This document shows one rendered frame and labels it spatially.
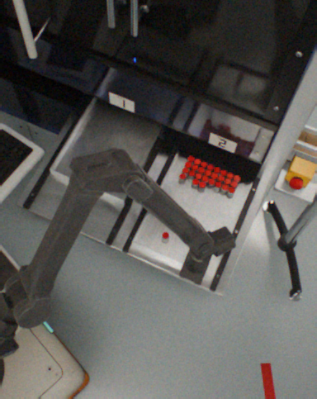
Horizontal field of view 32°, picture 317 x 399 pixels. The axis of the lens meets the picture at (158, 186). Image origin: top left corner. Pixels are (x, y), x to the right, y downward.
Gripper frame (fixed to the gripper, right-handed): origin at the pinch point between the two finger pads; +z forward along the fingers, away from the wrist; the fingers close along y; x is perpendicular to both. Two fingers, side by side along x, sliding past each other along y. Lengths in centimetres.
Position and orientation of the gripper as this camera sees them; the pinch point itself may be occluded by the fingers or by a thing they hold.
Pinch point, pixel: (193, 272)
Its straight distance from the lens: 163.7
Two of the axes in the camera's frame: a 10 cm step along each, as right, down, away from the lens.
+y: 4.0, -8.2, 4.0
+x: -9.1, -3.8, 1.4
